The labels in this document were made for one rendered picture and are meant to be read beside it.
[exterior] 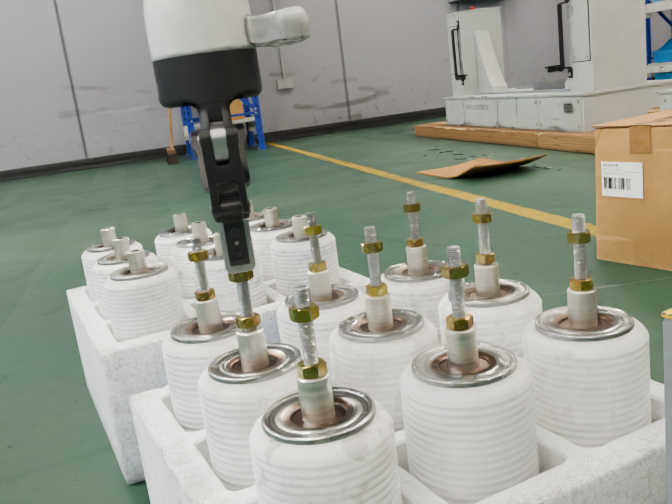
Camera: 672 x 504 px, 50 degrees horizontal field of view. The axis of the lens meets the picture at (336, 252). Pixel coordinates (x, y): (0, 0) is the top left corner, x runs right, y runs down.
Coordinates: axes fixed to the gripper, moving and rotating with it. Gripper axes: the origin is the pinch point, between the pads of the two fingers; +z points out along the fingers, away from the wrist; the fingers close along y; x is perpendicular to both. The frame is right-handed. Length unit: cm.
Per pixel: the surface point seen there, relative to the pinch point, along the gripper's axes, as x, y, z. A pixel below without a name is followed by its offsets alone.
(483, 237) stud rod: 22.2, -7.0, 4.6
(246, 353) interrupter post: -0.7, 0.6, 8.6
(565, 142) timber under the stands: 162, -270, 33
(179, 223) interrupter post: -9, -66, 9
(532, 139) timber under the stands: 159, -300, 33
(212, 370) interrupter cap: -3.5, 0.3, 9.6
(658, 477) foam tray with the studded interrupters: 27.1, 11.5, 19.8
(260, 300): 1.8, -41.3, 16.9
